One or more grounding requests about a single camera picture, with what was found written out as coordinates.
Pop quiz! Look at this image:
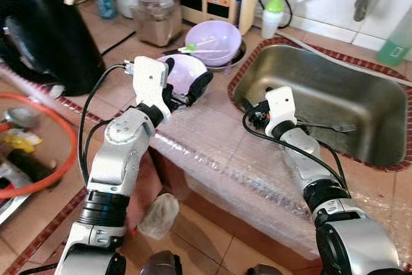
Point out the steel spoon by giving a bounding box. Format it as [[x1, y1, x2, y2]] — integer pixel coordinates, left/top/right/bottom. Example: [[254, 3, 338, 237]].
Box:
[[3, 108, 41, 129]]

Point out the steel kitchen sink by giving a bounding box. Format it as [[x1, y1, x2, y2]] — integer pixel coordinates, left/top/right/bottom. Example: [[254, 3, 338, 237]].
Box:
[[227, 37, 412, 173]]

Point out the yellow packet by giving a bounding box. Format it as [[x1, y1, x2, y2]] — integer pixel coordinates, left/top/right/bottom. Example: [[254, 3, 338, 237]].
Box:
[[0, 129, 42, 155]]

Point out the clear bottle green liquid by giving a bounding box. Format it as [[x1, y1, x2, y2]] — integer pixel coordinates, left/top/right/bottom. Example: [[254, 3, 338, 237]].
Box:
[[377, 5, 412, 68]]

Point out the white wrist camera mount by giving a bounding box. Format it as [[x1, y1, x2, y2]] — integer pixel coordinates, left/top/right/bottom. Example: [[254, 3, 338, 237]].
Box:
[[266, 86, 298, 135], [131, 56, 170, 122]]

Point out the black bottle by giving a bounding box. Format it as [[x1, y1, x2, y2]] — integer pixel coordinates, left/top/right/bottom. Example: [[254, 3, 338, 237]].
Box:
[[5, 149, 60, 184]]

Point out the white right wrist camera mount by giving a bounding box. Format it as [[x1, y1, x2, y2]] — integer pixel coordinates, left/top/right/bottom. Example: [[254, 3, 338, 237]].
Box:
[[266, 86, 298, 135]]

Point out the grey robot left leg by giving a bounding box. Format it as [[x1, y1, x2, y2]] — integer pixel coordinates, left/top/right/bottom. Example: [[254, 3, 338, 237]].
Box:
[[140, 251, 183, 275]]

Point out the white plastic bag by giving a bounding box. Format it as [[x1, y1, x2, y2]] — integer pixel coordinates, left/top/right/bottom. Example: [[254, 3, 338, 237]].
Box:
[[137, 193, 180, 241]]

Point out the maroon kitchen cabinet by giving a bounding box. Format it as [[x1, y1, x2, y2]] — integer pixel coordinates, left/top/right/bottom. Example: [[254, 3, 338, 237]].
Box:
[[122, 149, 194, 237]]

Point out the blue green white brush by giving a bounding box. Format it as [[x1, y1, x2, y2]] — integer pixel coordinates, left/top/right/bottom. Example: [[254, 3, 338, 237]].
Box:
[[178, 38, 243, 55]]

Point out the clear bubble wrap sheet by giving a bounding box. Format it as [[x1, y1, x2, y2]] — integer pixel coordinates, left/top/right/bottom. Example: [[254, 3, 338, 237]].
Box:
[[148, 104, 412, 260]]

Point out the steel bowl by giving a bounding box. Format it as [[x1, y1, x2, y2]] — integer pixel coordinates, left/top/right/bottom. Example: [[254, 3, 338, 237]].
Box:
[[205, 40, 248, 73]]

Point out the black electric kettle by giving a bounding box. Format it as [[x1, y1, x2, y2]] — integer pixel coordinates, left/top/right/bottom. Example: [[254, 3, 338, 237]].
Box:
[[0, 0, 107, 97]]

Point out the white bottle green cap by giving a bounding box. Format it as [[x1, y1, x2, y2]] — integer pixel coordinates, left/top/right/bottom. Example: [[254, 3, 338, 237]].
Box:
[[261, 0, 285, 39]]

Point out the steel fork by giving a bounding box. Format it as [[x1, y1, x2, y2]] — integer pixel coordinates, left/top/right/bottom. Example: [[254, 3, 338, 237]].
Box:
[[299, 122, 357, 133]]

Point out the clear blender jar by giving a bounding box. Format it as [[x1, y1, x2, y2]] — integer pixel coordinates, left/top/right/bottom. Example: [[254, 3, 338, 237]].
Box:
[[122, 0, 184, 48]]

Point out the purple plastic bowl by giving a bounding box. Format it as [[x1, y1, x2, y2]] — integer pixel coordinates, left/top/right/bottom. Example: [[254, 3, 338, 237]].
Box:
[[185, 20, 243, 68], [158, 53, 211, 103]]

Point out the black power cable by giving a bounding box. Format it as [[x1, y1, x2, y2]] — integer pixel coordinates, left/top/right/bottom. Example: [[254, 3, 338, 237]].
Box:
[[263, 0, 294, 30]]

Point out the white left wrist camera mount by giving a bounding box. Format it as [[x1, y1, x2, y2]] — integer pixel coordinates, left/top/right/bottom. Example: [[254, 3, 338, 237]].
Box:
[[131, 56, 170, 122]]

